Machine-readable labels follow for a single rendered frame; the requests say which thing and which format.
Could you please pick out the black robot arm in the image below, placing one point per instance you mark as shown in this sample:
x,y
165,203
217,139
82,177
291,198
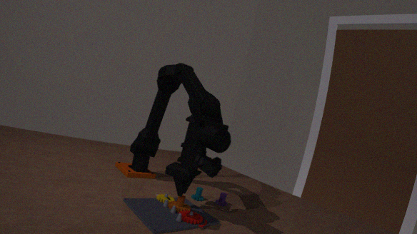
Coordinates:
x,y
205,124

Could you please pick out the brown gear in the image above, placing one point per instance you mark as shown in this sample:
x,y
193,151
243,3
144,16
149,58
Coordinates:
x,y
180,205

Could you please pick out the yellow gear with black stripe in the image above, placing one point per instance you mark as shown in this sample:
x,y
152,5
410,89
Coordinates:
x,y
162,198

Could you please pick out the teal toothed gear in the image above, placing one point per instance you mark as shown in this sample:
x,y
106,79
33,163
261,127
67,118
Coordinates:
x,y
198,195

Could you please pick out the red gear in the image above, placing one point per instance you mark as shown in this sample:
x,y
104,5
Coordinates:
x,y
196,218

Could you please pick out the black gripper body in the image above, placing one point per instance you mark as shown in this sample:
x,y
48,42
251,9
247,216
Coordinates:
x,y
184,171

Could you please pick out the purple gear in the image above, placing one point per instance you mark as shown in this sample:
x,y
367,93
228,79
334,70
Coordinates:
x,y
221,200

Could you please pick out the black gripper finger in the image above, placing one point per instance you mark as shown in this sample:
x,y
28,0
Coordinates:
x,y
180,185
188,184

